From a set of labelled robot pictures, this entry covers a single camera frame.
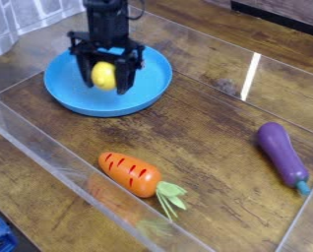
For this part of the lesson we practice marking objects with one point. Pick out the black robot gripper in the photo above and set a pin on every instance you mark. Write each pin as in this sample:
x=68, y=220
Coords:
x=109, y=18

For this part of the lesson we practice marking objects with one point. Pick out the yellow toy lemon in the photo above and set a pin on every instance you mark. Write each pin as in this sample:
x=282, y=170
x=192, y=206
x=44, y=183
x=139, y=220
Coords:
x=104, y=76

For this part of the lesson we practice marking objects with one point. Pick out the round blue tray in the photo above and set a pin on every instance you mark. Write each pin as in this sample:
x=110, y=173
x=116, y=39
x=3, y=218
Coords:
x=66, y=86

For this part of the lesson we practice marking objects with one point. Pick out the white curtain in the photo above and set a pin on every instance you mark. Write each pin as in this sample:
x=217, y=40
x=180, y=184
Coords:
x=24, y=16

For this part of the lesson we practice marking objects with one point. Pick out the orange toy carrot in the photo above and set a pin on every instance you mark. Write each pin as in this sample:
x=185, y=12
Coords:
x=141, y=178

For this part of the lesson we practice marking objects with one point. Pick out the black baseboard strip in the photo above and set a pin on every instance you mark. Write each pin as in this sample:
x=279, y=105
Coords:
x=272, y=17

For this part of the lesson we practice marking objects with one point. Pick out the purple toy eggplant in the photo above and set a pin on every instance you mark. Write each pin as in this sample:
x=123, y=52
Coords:
x=276, y=144

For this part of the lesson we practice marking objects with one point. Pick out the blue box corner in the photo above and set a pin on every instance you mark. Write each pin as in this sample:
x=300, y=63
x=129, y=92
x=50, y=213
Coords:
x=9, y=240

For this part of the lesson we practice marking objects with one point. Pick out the clear acrylic enclosure wall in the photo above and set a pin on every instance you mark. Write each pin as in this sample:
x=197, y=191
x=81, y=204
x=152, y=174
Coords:
x=197, y=134

